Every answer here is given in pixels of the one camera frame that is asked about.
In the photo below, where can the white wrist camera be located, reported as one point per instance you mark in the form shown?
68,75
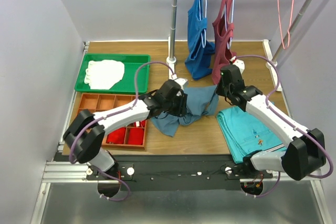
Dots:
239,63
181,81

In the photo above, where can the grey rack pole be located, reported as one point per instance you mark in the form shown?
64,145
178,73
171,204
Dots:
293,23
171,59

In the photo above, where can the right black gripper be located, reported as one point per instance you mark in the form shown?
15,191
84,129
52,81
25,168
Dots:
219,89

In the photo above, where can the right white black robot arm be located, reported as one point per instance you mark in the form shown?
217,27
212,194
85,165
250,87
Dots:
304,152

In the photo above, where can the white rack foot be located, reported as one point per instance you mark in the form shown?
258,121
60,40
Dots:
269,56
171,69

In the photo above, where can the red cloth in organizer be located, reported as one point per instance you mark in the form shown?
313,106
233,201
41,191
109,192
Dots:
126,136

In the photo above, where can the folded teal shorts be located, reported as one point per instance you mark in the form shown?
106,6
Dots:
245,134

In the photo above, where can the green plastic tray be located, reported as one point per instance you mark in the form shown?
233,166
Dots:
126,85

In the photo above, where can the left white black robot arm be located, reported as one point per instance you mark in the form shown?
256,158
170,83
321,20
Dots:
85,134

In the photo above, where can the royal blue tank top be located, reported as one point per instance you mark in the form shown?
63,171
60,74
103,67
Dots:
198,62

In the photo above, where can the left white rack foot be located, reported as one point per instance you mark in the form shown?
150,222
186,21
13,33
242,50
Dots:
171,69

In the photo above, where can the right white rack foot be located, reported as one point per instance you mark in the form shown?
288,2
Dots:
269,56

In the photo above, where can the red white striped cloth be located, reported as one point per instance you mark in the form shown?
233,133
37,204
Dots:
140,124

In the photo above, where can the left grey rack pole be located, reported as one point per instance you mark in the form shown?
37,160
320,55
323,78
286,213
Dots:
171,59

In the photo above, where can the right grey rack pole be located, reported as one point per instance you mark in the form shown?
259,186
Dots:
293,23

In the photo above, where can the maroon tank top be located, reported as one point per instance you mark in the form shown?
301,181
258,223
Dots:
223,31

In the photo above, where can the grey-blue tank top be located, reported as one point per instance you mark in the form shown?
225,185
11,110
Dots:
201,101

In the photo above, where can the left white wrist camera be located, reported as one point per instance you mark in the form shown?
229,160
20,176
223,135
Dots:
181,81

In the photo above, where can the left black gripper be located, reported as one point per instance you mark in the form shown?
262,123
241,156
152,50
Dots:
181,106

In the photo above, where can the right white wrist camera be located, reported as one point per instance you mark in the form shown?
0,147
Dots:
239,63

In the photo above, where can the light blue hanger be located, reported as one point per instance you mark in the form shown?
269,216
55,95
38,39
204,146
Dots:
229,44
202,6

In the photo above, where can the orange compartment organizer box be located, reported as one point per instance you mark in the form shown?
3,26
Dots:
98,102

